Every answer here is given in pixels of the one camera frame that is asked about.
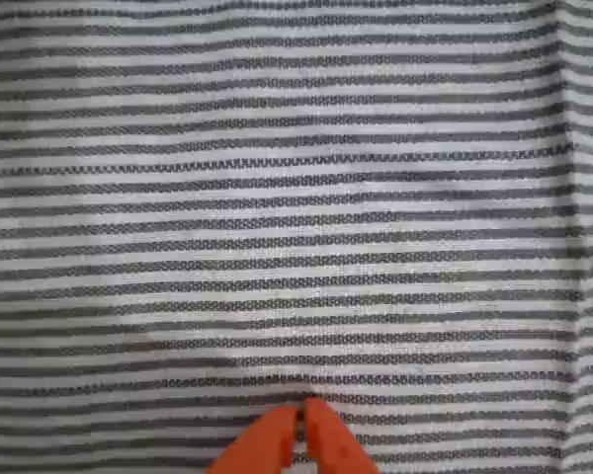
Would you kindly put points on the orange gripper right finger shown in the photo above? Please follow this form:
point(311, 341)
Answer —
point(333, 444)

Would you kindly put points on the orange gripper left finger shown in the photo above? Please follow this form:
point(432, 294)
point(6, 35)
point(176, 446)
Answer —
point(269, 444)

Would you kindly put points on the striped grey cloth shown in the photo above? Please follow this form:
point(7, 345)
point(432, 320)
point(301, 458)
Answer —
point(296, 197)

